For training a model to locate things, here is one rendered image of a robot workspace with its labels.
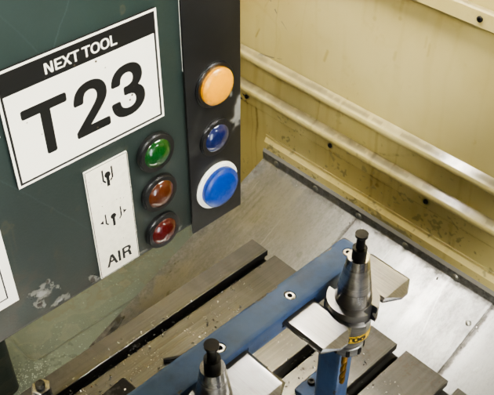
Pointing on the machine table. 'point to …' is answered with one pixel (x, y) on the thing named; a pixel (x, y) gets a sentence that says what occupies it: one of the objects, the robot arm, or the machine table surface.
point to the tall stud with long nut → (41, 387)
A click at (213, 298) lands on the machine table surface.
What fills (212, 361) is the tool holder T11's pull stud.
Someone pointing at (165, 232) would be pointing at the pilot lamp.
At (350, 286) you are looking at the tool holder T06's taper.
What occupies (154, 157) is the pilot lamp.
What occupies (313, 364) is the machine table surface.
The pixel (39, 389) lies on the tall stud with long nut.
